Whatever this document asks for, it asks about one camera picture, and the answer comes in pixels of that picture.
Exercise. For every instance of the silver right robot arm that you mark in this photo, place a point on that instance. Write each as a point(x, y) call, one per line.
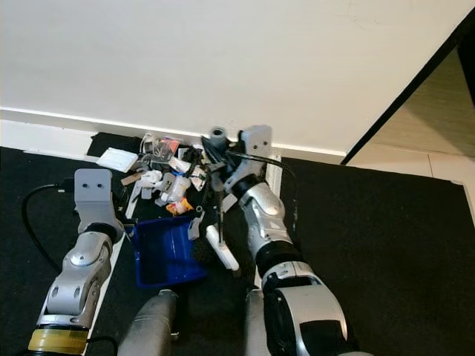
point(267, 215)

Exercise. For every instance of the large black floor mat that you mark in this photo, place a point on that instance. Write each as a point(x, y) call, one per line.
point(37, 297)

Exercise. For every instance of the white crumpled trash piece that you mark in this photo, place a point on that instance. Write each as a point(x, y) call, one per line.
point(172, 188)

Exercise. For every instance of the clear crumpled plastic wrapper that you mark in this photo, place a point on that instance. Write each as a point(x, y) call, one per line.
point(163, 147)

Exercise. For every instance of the orange trash scrap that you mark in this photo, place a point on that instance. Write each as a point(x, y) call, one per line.
point(178, 207)

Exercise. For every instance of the small white paper scrap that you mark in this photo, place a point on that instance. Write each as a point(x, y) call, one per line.
point(148, 179)

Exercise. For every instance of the white baseboard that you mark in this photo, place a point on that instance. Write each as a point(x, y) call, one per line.
point(74, 119)

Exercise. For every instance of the grey right robot leg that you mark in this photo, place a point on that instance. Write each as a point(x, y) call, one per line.
point(254, 326)

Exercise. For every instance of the grey robot leg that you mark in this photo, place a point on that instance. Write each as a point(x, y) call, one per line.
point(254, 326)
point(148, 326)

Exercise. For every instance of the grey left robot leg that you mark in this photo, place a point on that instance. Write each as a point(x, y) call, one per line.
point(148, 326)

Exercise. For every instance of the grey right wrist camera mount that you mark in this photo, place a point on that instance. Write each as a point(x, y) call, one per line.
point(256, 144)

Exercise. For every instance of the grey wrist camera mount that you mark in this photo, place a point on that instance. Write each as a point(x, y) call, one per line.
point(256, 144)
point(95, 194)

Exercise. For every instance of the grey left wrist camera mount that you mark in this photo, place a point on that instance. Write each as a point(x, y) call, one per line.
point(95, 194)

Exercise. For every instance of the black door frame edge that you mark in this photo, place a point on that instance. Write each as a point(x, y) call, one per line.
point(404, 95)

